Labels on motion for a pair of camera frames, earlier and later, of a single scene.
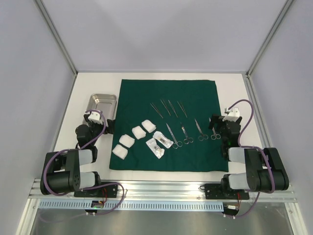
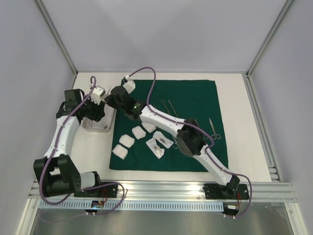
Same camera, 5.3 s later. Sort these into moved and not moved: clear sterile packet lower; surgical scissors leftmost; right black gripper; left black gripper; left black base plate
Moved: left black gripper; right black gripper
Not moved: left black base plate; clear sterile packet lower; surgical scissors leftmost
